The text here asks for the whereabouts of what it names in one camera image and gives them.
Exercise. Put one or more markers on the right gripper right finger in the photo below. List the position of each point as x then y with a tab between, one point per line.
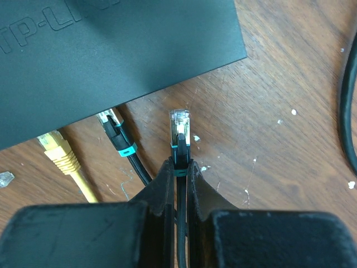
222	235

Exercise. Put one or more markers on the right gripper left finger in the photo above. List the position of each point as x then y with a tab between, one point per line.
136	233

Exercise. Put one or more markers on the black network switch box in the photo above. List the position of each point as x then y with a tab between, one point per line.
63	61

